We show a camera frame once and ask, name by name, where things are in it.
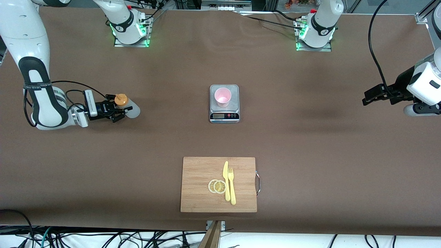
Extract clear squeeze bottle orange cap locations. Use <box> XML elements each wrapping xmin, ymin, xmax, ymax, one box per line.
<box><xmin>114</xmin><ymin>94</ymin><xmax>141</xmax><ymax>119</ymax></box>

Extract pink plastic cup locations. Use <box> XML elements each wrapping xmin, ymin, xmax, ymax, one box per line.
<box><xmin>214</xmin><ymin>87</ymin><xmax>232</xmax><ymax>108</ymax></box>

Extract silver digital kitchen scale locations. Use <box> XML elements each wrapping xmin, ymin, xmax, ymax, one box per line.
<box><xmin>209</xmin><ymin>84</ymin><xmax>240</xmax><ymax>123</ymax></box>

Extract yellow plastic knife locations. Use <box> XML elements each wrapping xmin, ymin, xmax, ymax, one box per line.
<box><xmin>223</xmin><ymin>161</ymin><xmax>230</xmax><ymax>202</ymax></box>

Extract orange background objects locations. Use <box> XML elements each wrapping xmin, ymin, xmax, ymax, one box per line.
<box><xmin>284</xmin><ymin>0</ymin><xmax>310</xmax><ymax>9</ymax></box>

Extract yellow plastic fork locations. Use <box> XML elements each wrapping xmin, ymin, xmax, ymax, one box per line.
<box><xmin>228</xmin><ymin>168</ymin><xmax>237</xmax><ymax>205</ymax></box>

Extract grey power strip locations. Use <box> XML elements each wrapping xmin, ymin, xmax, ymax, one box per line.
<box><xmin>201</xmin><ymin>0</ymin><xmax>253</xmax><ymax>11</ymax></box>

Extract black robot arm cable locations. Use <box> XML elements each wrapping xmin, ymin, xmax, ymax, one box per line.
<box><xmin>368</xmin><ymin>0</ymin><xmax>391</xmax><ymax>101</ymax></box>
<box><xmin>23</xmin><ymin>81</ymin><xmax>107</xmax><ymax>128</ymax></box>

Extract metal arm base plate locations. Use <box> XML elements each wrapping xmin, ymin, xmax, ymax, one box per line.
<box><xmin>114</xmin><ymin>15</ymin><xmax>151</xmax><ymax>48</ymax></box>
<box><xmin>296</xmin><ymin>19</ymin><xmax>333</xmax><ymax>52</ymax></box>

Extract aluminium frame extrusion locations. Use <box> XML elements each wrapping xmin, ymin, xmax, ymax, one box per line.
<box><xmin>415</xmin><ymin>0</ymin><xmax>441</xmax><ymax>24</ymax></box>

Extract black cables at arm base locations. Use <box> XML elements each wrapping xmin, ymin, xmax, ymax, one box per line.
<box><xmin>138</xmin><ymin>0</ymin><xmax>167</xmax><ymax>21</ymax></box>

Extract bamboo cutting board with handle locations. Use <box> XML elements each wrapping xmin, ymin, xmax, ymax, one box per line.
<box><xmin>180</xmin><ymin>157</ymin><xmax>261</xmax><ymax>213</ymax></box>

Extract tangled black floor cables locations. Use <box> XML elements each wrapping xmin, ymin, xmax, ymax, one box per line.
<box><xmin>52</xmin><ymin>230</ymin><xmax>207</xmax><ymax>248</ymax></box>

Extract black cable across table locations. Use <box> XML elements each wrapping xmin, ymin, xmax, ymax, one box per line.
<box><xmin>239</xmin><ymin>10</ymin><xmax>305</xmax><ymax>32</ymax></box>

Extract thick black floor cable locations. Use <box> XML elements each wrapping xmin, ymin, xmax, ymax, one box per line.
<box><xmin>0</xmin><ymin>209</ymin><xmax>35</xmax><ymax>241</ymax></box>

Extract teal floor cable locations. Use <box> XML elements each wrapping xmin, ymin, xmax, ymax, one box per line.
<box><xmin>41</xmin><ymin>227</ymin><xmax>52</xmax><ymax>248</ymax></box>

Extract wooden post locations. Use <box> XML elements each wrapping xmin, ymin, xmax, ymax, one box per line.
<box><xmin>198</xmin><ymin>220</ymin><xmax>222</xmax><ymax>248</ymax></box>

